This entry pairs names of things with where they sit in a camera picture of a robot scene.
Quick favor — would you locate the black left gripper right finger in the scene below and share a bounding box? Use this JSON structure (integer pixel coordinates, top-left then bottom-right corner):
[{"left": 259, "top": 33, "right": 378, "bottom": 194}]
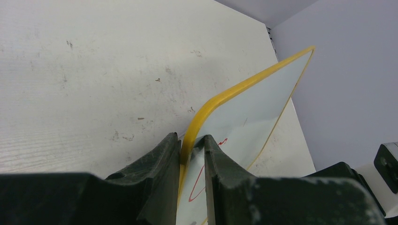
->
[{"left": 203, "top": 135, "right": 386, "bottom": 225}]

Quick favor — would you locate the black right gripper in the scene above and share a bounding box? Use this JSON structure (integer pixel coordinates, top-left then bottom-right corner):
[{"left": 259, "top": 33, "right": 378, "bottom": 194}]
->
[{"left": 303, "top": 162, "right": 386, "bottom": 218}]

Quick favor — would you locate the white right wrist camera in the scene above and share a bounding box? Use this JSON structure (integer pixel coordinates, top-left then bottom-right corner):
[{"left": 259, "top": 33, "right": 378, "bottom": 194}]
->
[{"left": 355, "top": 142, "right": 398, "bottom": 218}]

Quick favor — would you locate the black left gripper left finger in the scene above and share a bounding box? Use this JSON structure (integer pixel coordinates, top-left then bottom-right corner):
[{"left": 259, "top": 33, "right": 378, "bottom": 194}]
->
[{"left": 0, "top": 133, "right": 181, "bottom": 225}]

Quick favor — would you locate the yellow framed whiteboard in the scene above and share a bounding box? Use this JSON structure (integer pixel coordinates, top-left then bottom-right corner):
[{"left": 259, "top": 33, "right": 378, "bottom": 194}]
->
[{"left": 176, "top": 46, "right": 315, "bottom": 225}]

